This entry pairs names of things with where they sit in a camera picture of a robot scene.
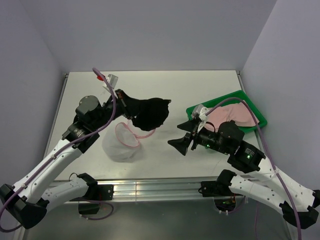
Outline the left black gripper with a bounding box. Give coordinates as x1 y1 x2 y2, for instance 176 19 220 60
91 88 149 130

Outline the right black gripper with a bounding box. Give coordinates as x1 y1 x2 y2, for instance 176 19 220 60
167 116 230 155

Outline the black bra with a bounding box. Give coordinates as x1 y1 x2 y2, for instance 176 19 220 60
131 97 172 132

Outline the white mesh laundry bag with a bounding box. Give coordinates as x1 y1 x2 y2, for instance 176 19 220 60
102 120 156 163

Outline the pink bra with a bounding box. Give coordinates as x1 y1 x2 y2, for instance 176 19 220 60
204 102 256 133

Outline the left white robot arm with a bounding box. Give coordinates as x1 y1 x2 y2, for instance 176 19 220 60
0 89 142 229

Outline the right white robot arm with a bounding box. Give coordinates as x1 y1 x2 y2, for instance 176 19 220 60
168 119 320 229

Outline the green plastic tray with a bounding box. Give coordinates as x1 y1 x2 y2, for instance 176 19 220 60
186 90 268 134

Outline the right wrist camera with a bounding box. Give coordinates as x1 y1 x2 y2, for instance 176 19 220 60
191 104 209 133

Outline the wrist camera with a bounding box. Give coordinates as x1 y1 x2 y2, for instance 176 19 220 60
191 104 209 133
102 74 119 94

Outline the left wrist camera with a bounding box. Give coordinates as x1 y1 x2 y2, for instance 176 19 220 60
102 74 119 94

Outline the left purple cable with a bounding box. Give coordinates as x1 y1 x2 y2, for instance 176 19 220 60
0 66 118 234

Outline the purple cable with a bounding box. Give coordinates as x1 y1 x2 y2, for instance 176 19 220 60
0 66 118 234
204 97 303 240

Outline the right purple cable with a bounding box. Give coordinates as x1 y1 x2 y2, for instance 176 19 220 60
204 97 303 240

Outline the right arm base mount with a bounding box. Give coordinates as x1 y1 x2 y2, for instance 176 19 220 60
198 181 237 212

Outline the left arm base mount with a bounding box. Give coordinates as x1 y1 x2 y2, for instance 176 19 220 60
77 184 114 217

